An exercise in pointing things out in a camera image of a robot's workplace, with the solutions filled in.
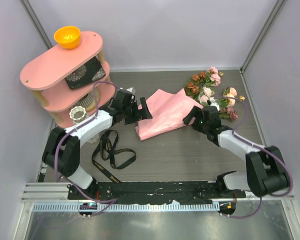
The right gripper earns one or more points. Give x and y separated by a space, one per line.
196 112

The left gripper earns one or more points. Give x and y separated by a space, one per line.
140 114

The pink wrapping paper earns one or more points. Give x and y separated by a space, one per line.
168 111

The black ribbon gold lettering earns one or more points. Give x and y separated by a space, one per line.
106 148

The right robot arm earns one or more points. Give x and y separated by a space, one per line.
266 172

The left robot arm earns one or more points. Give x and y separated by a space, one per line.
63 147

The white ribbed vase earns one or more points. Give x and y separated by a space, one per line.
78 114

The artificial flower bunch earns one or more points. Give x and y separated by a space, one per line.
202 86

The round wooden disc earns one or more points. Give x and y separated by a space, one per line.
96 95

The striped round container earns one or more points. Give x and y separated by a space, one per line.
86 101

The black floral patterned tray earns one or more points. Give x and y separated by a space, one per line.
86 74

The pink three-tier shelf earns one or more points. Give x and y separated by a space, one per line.
45 76

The orange plastic bowl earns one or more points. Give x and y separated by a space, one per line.
68 37

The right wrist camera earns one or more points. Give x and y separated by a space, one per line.
212 102

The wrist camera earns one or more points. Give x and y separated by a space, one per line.
131 90
212 102

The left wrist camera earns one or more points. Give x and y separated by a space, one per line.
131 90

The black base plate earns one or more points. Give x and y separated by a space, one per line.
155 192

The white slotted cable duct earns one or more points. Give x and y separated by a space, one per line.
86 207

